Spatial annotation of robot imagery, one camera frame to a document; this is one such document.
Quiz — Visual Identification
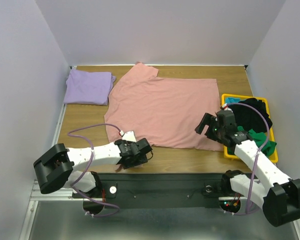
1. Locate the pink t-shirt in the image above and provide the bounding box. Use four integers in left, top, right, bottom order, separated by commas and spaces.
104, 63, 223, 154

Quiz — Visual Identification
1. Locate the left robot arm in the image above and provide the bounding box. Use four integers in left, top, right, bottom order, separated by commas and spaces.
33, 138, 153, 197

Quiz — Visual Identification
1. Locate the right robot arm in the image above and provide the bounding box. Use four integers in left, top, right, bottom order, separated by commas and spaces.
195, 109, 300, 227

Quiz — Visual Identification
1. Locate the black t-shirt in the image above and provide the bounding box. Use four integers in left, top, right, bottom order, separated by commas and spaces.
229, 98, 273, 133

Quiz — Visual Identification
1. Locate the teal cloth in bin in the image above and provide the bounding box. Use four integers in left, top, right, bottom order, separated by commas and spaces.
225, 97, 241, 105

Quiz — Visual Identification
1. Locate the green t-shirt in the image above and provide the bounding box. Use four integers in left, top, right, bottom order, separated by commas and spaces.
224, 128, 277, 157

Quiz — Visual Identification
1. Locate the left silver knob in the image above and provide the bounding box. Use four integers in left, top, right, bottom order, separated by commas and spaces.
109, 186, 117, 194

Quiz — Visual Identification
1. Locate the silver knob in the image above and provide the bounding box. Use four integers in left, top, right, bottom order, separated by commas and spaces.
109, 186, 117, 194
205, 185, 213, 194

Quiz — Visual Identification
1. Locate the yellow plastic bin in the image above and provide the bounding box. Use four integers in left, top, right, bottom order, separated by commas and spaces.
221, 93, 278, 163

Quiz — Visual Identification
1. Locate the right silver knob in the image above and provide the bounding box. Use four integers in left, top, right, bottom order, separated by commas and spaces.
205, 185, 213, 194

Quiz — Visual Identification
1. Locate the electronics board with leds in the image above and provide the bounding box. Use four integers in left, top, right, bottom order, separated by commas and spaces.
218, 194, 241, 213

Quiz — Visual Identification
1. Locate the folded purple t-shirt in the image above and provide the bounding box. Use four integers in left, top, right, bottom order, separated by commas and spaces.
63, 68, 116, 106

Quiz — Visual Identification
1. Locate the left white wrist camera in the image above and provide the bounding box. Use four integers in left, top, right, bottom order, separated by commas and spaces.
119, 130, 137, 142

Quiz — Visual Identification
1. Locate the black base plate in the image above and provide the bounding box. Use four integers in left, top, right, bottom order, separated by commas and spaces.
87, 173, 236, 209

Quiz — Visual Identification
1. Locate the aluminium frame rail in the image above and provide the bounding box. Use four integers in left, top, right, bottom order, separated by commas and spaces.
13, 64, 70, 240

